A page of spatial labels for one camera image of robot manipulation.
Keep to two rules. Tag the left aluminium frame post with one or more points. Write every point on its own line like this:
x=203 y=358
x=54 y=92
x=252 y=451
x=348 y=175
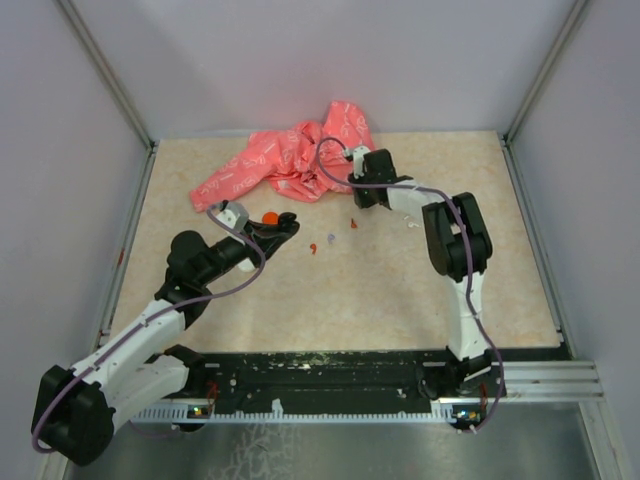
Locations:
x=105 y=71

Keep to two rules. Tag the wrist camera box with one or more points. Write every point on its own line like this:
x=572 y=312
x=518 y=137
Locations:
x=234 y=216
x=357 y=156

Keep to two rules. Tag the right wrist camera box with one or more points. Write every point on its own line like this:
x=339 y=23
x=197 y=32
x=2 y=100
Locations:
x=357 y=156

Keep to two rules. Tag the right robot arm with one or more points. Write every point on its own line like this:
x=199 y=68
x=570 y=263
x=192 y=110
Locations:
x=458 y=246

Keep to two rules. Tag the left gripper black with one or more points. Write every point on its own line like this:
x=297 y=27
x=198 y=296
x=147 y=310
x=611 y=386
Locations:
x=261 y=234

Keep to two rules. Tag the aluminium frame post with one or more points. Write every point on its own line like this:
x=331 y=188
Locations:
x=571 y=25
x=105 y=71

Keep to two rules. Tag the black earbud charging case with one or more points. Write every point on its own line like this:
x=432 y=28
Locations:
x=287 y=218

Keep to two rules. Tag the pink printed cloth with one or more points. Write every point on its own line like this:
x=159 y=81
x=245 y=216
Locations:
x=301 y=163

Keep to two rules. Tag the right aluminium frame post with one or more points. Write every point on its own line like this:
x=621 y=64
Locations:
x=571 y=25

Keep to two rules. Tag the white earbud charging case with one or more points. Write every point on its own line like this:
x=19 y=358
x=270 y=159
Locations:
x=246 y=265

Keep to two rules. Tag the white slotted cable duct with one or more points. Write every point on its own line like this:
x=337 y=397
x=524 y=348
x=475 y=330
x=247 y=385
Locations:
x=180 y=413

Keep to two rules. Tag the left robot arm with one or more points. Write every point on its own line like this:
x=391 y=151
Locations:
x=79 y=409

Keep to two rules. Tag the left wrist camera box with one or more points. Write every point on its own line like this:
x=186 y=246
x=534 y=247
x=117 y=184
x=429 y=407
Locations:
x=234 y=216

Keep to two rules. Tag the orange earbud charging case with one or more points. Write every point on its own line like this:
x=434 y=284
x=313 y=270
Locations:
x=270 y=218

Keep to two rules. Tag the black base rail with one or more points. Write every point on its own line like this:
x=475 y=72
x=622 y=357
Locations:
x=317 y=383

